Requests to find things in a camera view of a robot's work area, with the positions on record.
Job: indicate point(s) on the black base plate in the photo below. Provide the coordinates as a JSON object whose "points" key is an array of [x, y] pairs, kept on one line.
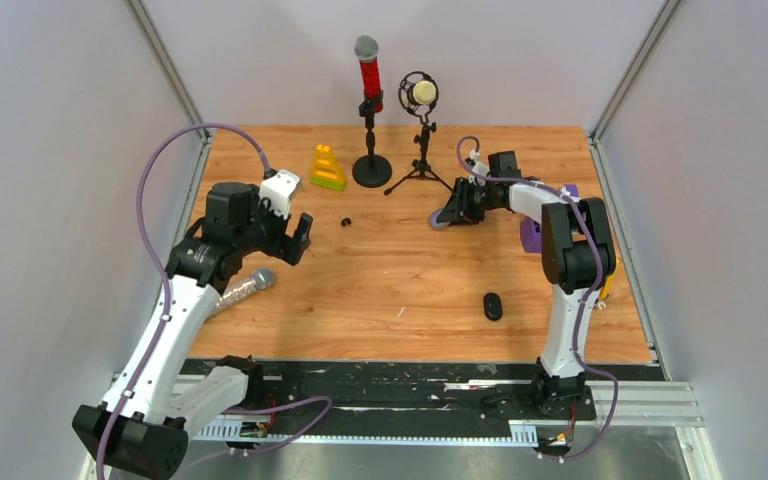
{"points": [[424, 398]]}

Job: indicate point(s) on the yellow toy vehicle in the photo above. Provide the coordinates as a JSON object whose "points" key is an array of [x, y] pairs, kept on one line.
{"points": [[606, 289]]}

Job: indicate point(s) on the red microphone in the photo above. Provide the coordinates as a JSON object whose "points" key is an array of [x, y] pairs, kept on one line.
{"points": [[366, 50]]}

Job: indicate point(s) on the lavender earbud charging case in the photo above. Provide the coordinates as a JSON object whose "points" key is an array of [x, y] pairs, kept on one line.
{"points": [[435, 222]]}

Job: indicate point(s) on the silver glitter microphone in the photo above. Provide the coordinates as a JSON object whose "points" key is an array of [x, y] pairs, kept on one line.
{"points": [[259, 280]]}

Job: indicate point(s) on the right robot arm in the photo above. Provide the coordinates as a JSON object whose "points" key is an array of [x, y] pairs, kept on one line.
{"points": [[577, 255]]}

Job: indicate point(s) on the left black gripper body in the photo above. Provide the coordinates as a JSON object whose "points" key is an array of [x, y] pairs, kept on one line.
{"points": [[268, 231]]}

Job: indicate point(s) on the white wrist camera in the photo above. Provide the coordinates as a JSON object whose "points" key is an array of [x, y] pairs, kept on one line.
{"points": [[278, 192], [479, 171]]}

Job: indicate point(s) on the yellow green toy block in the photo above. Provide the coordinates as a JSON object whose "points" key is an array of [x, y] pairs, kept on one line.
{"points": [[326, 171]]}

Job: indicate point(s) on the black tripod mic stand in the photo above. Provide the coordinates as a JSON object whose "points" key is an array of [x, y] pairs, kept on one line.
{"points": [[421, 168]]}

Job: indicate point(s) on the black earbud charging case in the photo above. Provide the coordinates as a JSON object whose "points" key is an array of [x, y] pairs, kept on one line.
{"points": [[492, 306]]}

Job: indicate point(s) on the cream condenser microphone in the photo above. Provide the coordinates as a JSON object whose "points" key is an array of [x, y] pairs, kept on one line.
{"points": [[418, 94]]}

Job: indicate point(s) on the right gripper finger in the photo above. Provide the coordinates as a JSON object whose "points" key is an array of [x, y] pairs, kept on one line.
{"points": [[458, 220], [458, 201]]}

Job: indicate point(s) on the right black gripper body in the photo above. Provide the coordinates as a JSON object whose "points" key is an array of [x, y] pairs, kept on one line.
{"points": [[480, 199]]}

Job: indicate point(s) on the black round-base mic stand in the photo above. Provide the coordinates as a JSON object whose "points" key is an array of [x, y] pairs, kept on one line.
{"points": [[371, 170]]}

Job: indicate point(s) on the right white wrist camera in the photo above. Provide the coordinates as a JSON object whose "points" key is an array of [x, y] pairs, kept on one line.
{"points": [[479, 171]]}

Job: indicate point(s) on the white cable duct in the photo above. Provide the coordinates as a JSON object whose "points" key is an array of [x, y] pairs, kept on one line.
{"points": [[232, 431]]}

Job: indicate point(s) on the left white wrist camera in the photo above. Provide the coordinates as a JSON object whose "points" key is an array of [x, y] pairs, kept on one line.
{"points": [[278, 192]]}

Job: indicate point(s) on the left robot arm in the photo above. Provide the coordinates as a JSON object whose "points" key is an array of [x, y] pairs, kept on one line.
{"points": [[140, 426]]}

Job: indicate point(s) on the purple phone stand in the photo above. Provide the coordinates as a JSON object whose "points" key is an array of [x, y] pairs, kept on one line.
{"points": [[530, 236]]}

